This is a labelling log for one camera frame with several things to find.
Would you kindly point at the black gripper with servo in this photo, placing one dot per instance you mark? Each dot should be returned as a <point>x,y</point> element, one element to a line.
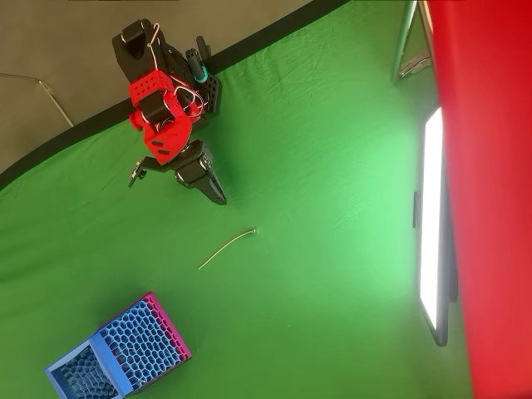
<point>194,167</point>

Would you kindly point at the thin white stick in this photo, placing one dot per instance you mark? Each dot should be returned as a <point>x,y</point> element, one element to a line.
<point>226,244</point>

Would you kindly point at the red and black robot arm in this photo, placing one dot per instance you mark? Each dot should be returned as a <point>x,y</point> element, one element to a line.
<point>143,54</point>

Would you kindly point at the blue and magenta mesh basket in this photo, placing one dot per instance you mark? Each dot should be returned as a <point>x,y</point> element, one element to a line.
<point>141,341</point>

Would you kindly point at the green cloth with black edge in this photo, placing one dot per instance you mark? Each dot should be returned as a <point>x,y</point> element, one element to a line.
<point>291,208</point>

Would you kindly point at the screwdriver with teal collar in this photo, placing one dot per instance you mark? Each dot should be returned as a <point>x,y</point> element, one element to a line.
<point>195,62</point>

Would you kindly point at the thin chrome rod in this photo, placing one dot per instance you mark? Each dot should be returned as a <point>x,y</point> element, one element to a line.
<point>52,95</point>

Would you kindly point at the black monitor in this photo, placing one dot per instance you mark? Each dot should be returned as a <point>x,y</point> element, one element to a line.
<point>431,208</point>

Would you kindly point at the chrome tube stand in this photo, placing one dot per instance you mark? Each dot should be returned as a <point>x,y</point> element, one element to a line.
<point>401,41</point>

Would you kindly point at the red blurred clamp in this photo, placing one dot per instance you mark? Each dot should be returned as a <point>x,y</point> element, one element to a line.
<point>490,166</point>

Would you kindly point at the small black gripper camera mount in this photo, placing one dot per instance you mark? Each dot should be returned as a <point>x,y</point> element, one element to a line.
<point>134,175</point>

